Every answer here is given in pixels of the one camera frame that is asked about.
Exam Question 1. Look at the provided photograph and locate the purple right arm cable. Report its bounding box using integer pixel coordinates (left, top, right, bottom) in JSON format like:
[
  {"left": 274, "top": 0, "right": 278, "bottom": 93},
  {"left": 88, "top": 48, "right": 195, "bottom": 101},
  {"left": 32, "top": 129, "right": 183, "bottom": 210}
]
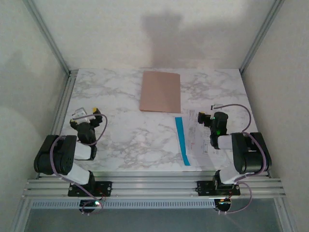
[{"left": 216, "top": 103, "right": 268, "bottom": 215}]

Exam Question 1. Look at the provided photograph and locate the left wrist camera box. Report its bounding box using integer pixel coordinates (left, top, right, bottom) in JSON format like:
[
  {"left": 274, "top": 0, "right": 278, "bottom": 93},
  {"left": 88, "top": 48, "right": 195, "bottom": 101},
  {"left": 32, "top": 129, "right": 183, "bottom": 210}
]
[{"left": 74, "top": 108, "right": 96, "bottom": 122}]

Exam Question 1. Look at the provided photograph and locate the aluminium frame side rail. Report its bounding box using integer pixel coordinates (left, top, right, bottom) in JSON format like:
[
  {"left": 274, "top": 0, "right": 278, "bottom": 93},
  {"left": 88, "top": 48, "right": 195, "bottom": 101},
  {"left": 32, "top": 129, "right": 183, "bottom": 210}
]
[{"left": 36, "top": 69, "right": 78, "bottom": 179}]

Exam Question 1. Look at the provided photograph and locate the pink paper folder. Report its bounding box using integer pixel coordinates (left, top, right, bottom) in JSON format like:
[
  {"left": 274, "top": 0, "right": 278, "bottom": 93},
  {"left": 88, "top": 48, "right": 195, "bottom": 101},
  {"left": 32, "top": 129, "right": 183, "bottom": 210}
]
[{"left": 139, "top": 70, "right": 182, "bottom": 114}]

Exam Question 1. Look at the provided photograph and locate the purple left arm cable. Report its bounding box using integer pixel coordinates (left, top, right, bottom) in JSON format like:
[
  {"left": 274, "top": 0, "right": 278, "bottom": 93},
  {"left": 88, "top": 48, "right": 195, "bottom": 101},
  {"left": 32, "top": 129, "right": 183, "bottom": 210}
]
[{"left": 51, "top": 113, "right": 109, "bottom": 216}]

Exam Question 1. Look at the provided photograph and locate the printed technical drawing sheet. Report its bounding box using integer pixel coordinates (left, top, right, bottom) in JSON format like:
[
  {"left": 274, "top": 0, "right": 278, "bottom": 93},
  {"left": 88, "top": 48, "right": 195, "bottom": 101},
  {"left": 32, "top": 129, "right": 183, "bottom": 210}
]
[{"left": 183, "top": 108, "right": 219, "bottom": 170}]

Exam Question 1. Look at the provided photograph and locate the aluminium frame post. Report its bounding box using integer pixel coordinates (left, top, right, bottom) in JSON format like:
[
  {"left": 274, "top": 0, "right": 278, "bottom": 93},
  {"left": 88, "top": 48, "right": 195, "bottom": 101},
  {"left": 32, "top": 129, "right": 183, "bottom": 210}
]
[
  {"left": 239, "top": 0, "right": 287, "bottom": 74},
  {"left": 23, "top": 0, "right": 72, "bottom": 76}
]

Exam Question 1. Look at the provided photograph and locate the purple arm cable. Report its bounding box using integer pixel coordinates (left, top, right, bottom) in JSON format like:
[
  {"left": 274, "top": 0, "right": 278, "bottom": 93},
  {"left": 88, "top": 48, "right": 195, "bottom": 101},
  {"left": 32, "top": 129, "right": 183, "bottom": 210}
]
[
  {"left": 51, "top": 113, "right": 109, "bottom": 216},
  {"left": 216, "top": 103, "right": 268, "bottom": 215}
]

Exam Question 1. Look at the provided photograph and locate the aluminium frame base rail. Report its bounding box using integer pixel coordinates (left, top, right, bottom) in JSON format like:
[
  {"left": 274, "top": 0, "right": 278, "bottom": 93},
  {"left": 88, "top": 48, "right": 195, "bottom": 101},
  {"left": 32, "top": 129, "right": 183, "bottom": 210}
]
[{"left": 23, "top": 177, "right": 287, "bottom": 200}]

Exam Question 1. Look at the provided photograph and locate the grey slotted cable duct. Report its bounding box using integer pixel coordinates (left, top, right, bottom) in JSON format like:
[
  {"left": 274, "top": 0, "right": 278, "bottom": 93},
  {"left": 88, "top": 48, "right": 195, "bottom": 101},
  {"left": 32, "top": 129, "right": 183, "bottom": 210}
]
[{"left": 28, "top": 199, "right": 217, "bottom": 210}]

